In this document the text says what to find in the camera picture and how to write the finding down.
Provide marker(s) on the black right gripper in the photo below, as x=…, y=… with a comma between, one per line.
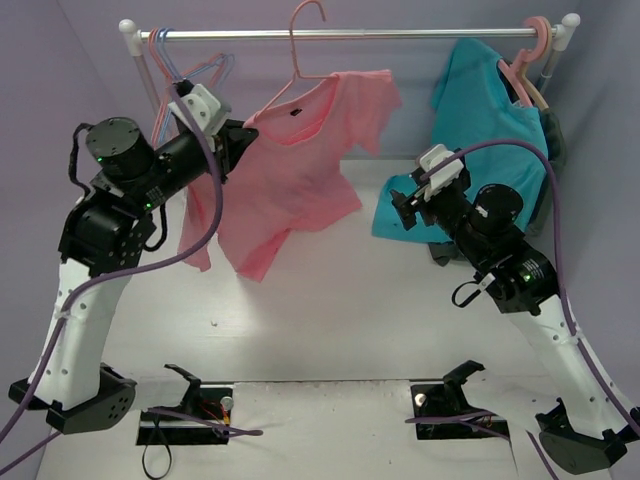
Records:
x=417, y=201

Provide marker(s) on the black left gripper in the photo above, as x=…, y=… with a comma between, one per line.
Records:
x=228, y=145

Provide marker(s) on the pink t shirt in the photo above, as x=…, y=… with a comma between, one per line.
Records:
x=289, y=178

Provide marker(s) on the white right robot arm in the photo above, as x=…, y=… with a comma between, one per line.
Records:
x=587, y=425

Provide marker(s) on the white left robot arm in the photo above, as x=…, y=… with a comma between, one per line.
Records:
x=103, y=238

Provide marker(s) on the thick beige hanger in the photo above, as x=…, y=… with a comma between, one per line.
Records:
x=540, y=95

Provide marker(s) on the thick pink hanger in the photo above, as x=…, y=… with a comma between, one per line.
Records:
x=515, y=72

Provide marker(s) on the dark green garment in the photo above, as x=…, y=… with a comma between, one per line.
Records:
x=443, y=253

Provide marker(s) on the silver clothes rack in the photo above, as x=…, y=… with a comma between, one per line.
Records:
x=135, y=39

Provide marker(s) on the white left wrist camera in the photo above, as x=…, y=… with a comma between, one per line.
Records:
x=209, y=111

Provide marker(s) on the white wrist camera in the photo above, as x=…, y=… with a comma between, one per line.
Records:
x=209, y=111
x=441, y=167

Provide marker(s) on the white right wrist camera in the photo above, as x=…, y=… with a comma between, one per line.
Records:
x=441, y=167

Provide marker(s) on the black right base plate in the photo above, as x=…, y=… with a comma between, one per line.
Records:
x=439, y=415

